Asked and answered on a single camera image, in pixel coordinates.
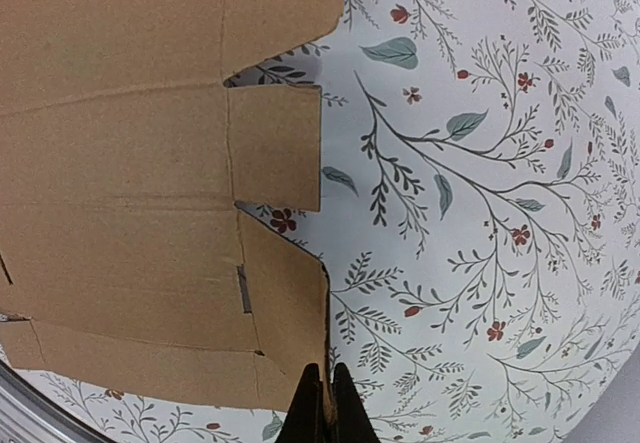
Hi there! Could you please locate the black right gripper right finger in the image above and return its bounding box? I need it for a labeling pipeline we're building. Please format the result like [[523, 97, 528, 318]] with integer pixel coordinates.
[[331, 363, 376, 443]]

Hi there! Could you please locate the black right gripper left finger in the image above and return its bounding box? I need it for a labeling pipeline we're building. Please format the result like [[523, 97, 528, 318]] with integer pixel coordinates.
[[282, 363, 327, 443]]

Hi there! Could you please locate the brown cardboard box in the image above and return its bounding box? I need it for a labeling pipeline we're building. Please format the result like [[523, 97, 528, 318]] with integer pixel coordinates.
[[1, 0, 343, 411]]

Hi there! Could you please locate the floral patterned table mat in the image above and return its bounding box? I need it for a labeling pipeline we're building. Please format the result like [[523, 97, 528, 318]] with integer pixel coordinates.
[[1, 0, 639, 442]]

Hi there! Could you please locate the aluminium front table rail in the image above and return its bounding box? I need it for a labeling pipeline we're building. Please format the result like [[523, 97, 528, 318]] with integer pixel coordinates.
[[1, 362, 112, 443]]

